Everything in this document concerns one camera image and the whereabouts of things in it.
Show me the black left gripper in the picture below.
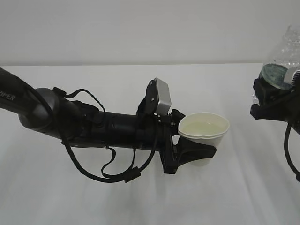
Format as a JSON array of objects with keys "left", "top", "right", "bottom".
[{"left": 135, "top": 109, "right": 217, "bottom": 174}]

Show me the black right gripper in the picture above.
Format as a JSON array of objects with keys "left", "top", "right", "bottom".
[{"left": 250, "top": 78, "right": 300, "bottom": 134}]

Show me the white paper cup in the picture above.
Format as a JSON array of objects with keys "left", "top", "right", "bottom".
[{"left": 178, "top": 112, "right": 230, "bottom": 148}]

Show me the clear green-label water bottle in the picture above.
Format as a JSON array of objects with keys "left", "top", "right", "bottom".
[{"left": 258, "top": 24, "right": 300, "bottom": 90}]

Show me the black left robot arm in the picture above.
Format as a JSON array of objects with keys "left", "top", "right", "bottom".
[{"left": 0, "top": 69, "right": 217, "bottom": 183}]

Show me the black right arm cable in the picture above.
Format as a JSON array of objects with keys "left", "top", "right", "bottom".
[{"left": 284, "top": 121, "right": 300, "bottom": 182}]

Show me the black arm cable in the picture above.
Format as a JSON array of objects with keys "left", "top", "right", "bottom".
[
  {"left": 23, "top": 86, "right": 160, "bottom": 183},
  {"left": 284, "top": 121, "right": 300, "bottom": 182}
]

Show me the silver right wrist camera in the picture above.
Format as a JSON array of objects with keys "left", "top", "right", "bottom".
[{"left": 284, "top": 66, "right": 300, "bottom": 86}]

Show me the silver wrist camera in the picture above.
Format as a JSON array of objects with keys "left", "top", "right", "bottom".
[
  {"left": 145, "top": 77, "right": 172, "bottom": 116},
  {"left": 284, "top": 66, "right": 300, "bottom": 86}
]

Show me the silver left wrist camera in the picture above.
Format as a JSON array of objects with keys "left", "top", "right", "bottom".
[{"left": 145, "top": 77, "right": 172, "bottom": 116}]

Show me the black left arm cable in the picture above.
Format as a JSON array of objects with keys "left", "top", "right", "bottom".
[{"left": 23, "top": 86, "right": 160, "bottom": 183}]

